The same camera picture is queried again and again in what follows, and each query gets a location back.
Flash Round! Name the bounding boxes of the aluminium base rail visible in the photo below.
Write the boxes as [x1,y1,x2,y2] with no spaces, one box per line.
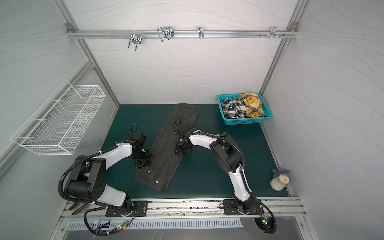
[59,196,307,221]

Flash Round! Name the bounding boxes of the dark grey striped shirt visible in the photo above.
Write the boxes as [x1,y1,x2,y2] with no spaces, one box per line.
[134,103,200,191]

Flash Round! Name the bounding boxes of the small metal ring clamp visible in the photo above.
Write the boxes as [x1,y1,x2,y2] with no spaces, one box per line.
[198,27,204,39]

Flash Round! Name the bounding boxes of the orange handled pliers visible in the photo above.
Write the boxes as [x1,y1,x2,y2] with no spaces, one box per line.
[69,202,88,216]

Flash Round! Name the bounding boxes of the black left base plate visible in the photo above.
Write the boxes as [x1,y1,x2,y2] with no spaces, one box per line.
[105,201,149,218]

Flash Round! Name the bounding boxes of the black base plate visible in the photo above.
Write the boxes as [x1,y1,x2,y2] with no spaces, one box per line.
[218,198,265,216]
[105,201,149,218]

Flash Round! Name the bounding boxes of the yellow plaid shirt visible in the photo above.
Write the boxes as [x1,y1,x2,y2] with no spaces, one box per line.
[238,93,264,118]

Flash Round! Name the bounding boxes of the white slotted cable duct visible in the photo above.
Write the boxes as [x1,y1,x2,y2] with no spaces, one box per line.
[67,218,244,231]

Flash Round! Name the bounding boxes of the white wire basket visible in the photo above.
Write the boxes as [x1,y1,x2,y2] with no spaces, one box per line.
[11,80,106,156]

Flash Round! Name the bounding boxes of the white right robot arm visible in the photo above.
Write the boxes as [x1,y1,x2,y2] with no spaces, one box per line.
[175,129,277,234]

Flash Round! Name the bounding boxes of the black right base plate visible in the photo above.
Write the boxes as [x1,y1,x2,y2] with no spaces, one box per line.
[218,198,265,216]

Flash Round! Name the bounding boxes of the white tape roll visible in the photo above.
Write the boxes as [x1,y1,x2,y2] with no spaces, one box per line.
[270,168,291,192]

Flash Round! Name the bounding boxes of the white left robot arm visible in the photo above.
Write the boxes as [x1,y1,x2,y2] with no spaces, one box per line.
[58,133,152,216]

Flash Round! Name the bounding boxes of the black left cable bundle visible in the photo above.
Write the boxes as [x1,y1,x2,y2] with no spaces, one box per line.
[83,205,137,237]

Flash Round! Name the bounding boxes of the metal u-bolt clamp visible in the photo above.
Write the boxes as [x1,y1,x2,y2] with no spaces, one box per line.
[157,27,175,42]
[128,32,142,51]

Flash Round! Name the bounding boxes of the teal plastic basket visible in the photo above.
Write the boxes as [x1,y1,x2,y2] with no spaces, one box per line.
[218,94,272,125]

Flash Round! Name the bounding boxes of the metal u-bolt clamp left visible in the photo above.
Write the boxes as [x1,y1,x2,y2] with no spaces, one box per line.
[128,32,142,51]

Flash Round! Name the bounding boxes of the black white plaid shirt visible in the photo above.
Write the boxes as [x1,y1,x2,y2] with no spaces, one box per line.
[221,98,248,119]

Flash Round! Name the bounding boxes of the aluminium top rail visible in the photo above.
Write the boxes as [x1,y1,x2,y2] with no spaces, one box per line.
[67,29,299,39]

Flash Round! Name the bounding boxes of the metal bracket clamp right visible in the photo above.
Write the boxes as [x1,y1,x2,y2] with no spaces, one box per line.
[260,27,286,39]

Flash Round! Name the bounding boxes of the black round cooling fan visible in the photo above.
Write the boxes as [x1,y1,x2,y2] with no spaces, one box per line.
[255,217,277,234]

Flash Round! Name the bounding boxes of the metal u-bolt clamp middle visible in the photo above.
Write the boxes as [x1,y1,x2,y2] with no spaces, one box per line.
[157,27,175,42]

